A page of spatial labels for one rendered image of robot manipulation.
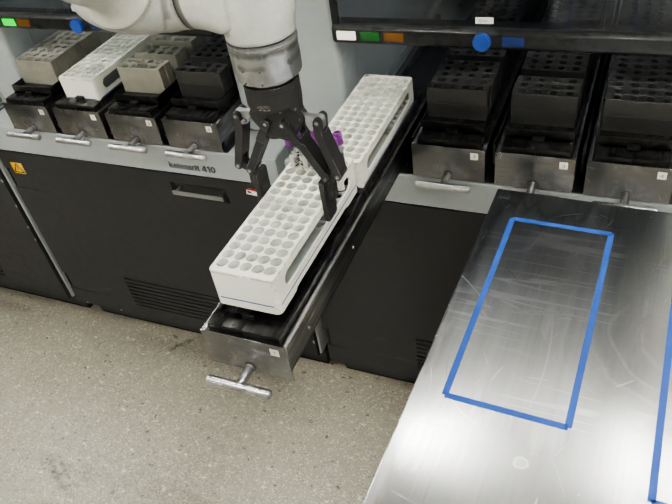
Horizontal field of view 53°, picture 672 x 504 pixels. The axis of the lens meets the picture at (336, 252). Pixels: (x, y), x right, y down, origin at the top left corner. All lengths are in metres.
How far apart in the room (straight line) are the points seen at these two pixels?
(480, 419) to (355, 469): 0.96
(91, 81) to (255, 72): 0.80
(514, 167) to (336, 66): 0.39
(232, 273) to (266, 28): 0.31
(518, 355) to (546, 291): 0.12
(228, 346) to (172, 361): 1.12
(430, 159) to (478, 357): 0.51
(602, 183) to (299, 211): 0.53
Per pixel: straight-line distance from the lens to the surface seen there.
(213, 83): 1.48
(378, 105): 1.28
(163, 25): 0.89
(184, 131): 1.49
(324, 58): 1.34
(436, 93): 1.27
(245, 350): 0.96
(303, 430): 1.82
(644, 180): 1.22
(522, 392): 0.83
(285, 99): 0.89
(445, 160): 1.25
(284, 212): 0.99
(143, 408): 2.00
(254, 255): 0.93
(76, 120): 1.68
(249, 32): 0.84
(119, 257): 1.94
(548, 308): 0.92
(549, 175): 1.23
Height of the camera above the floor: 1.48
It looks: 41 degrees down
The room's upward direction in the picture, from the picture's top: 10 degrees counter-clockwise
